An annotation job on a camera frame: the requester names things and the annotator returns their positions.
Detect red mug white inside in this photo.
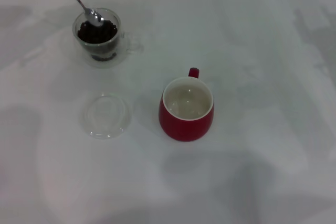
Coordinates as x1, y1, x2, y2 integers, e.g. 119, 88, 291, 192
158, 67, 215, 142

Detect dark roasted coffee beans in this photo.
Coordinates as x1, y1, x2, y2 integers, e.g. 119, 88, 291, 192
77, 20, 118, 44

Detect clear glass saucer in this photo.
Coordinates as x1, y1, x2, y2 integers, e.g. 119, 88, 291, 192
83, 93, 132, 140

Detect clear double-wall glass cup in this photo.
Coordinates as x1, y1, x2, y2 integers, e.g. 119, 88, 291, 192
72, 8, 144, 68

